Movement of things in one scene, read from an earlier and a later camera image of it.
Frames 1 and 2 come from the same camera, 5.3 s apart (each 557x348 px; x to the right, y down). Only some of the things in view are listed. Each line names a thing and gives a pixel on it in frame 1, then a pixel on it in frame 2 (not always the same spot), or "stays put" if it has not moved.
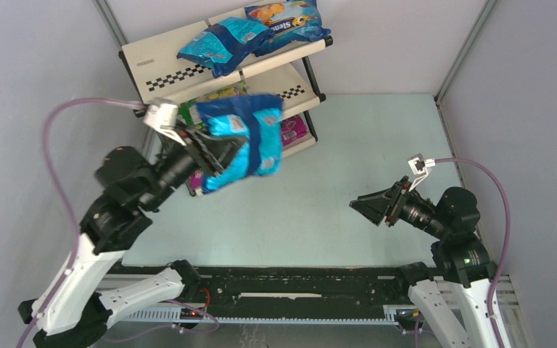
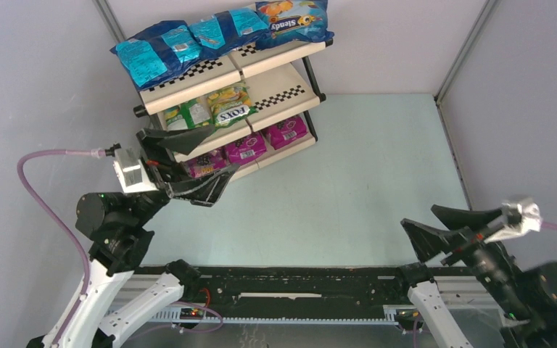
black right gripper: (397, 201) -> (455, 243)
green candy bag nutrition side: (188, 112) stays put
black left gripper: (197, 151) -> (158, 166)
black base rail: (283, 293) stays put
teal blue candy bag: (260, 119) -> (156, 55)
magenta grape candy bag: (293, 127) stays put
